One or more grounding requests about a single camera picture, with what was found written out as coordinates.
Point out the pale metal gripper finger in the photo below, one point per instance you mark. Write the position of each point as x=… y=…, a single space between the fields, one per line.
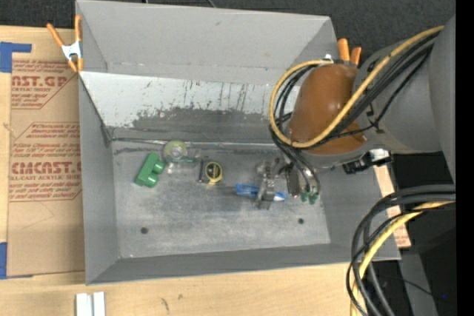
x=265 y=196
x=267 y=168

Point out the blue plastic clip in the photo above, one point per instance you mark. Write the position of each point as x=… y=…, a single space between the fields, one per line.
x=246 y=189

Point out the grey metal bin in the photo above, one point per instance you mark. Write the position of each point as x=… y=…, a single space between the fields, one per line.
x=207 y=225

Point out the clear tape dispenser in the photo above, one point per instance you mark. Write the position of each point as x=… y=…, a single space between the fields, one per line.
x=178 y=153

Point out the green toy block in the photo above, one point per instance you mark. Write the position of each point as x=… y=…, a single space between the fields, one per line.
x=149 y=171

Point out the brown cardboard board red print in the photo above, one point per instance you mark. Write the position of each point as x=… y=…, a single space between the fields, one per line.
x=40 y=196

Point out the black cylinder on white bracket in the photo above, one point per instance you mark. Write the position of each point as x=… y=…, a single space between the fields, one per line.
x=357 y=165

